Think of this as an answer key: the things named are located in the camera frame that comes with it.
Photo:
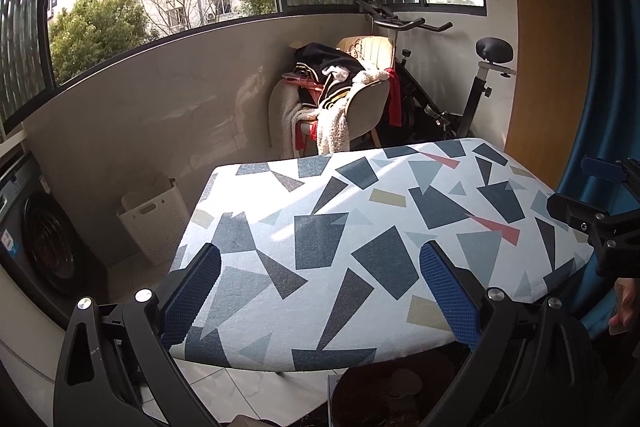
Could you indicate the white fleece blanket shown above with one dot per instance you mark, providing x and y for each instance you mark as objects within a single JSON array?
[{"x": 330, "y": 127}]

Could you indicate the brown round bin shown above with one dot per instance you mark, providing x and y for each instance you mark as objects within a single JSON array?
[{"x": 395, "y": 392}]

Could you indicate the white laundry cabinet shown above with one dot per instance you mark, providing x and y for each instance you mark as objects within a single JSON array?
[{"x": 7, "y": 147}]

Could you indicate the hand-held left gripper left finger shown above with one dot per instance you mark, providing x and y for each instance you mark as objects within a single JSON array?
[{"x": 192, "y": 292}]

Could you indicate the black exercise bike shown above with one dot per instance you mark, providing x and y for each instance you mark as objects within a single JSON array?
[{"x": 417, "y": 97}]

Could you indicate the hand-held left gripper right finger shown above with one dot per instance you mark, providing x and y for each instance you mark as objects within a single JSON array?
[{"x": 450, "y": 297}]

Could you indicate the large green tree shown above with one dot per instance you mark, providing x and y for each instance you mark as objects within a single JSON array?
[{"x": 95, "y": 32}]

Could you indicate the table with geometric cloth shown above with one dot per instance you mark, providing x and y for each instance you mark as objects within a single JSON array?
[{"x": 280, "y": 187}]

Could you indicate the blue curtain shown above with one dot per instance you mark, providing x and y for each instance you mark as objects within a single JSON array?
[{"x": 610, "y": 57}]

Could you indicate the black striped jacket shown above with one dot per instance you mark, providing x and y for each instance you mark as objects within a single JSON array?
[{"x": 320, "y": 57}]

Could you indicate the white blue leaflet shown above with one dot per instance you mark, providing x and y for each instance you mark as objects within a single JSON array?
[{"x": 334, "y": 402}]

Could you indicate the cream cushion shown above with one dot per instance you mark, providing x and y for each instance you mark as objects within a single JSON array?
[{"x": 375, "y": 49}]

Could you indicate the white laundry basket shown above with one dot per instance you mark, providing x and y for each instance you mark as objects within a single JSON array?
[{"x": 155, "y": 222}]

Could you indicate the person's right hand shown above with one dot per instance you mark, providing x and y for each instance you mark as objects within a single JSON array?
[{"x": 627, "y": 302}]

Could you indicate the red cloth on chair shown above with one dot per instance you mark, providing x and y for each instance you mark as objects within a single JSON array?
[{"x": 394, "y": 102}]

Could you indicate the pink cloth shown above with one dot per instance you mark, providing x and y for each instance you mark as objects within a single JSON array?
[{"x": 300, "y": 81}]

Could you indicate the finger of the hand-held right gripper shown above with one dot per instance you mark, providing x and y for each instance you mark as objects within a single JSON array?
[
  {"x": 570, "y": 207},
  {"x": 600, "y": 168}
]

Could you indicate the grey washing machine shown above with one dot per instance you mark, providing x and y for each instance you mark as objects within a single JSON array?
[{"x": 45, "y": 237}]

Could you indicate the light wooden panel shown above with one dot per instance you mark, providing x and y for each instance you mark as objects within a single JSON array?
[{"x": 545, "y": 32}]

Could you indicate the beige shell chair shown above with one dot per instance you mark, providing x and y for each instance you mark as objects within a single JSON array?
[{"x": 370, "y": 99}]

